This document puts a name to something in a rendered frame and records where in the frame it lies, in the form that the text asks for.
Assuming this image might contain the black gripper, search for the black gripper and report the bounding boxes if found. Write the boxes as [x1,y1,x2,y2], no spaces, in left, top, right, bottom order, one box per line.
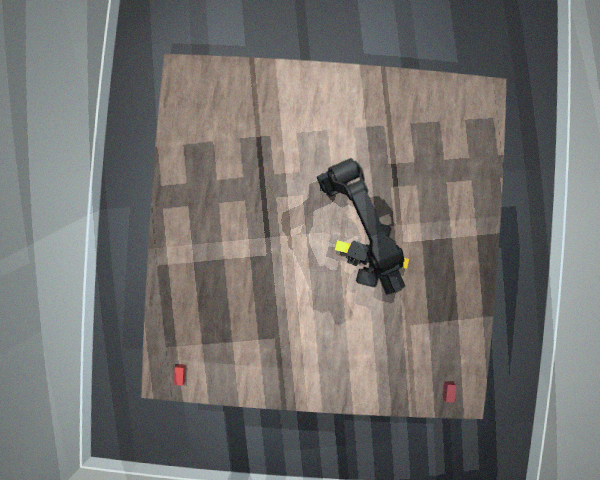
[356,224,391,288]

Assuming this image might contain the yellow bar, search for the yellow bar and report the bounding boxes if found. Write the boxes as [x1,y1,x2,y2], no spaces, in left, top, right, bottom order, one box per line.
[335,240,409,269]

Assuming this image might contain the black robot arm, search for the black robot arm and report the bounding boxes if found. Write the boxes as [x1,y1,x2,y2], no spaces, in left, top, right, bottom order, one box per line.
[317,158,406,295]

